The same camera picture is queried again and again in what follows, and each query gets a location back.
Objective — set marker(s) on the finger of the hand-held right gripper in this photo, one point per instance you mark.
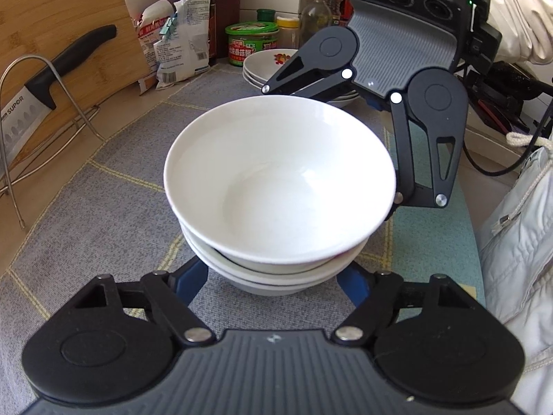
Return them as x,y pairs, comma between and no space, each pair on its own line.
302,80
425,168

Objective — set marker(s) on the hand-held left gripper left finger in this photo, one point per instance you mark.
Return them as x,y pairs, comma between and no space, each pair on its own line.
192,283

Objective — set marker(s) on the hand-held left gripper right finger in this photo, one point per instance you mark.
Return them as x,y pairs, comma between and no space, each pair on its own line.
352,283

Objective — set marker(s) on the white plate fruit print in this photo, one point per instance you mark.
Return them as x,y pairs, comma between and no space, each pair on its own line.
268,62
251,79

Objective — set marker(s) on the person's right forearm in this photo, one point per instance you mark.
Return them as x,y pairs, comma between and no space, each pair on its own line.
527,8

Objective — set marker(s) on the yellow lidded jar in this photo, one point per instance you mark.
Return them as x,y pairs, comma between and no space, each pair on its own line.
288,30

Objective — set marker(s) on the green lidded sauce jar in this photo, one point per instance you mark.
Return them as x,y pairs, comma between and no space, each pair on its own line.
250,47

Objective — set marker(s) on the clear bottle red cap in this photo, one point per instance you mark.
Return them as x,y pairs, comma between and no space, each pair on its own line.
315,17

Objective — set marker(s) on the small green lidded jar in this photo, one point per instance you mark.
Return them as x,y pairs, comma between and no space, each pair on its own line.
265,15

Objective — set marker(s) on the grey checked table cloth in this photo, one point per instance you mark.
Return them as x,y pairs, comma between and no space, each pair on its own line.
112,207

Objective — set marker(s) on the dark soy sauce bottle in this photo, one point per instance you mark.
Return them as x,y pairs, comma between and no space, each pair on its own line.
211,13

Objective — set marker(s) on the clear printed food bag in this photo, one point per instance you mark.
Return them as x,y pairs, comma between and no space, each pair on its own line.
188,47

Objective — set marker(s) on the white jacket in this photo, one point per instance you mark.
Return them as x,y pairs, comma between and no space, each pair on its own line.
518,259

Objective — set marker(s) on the teal bag clip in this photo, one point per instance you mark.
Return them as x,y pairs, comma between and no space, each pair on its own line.
169,27

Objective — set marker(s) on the beige paper food bag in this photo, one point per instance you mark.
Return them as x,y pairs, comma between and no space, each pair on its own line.
149,30

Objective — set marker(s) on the bamboo cutting board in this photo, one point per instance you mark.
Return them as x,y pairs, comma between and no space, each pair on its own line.
56,8

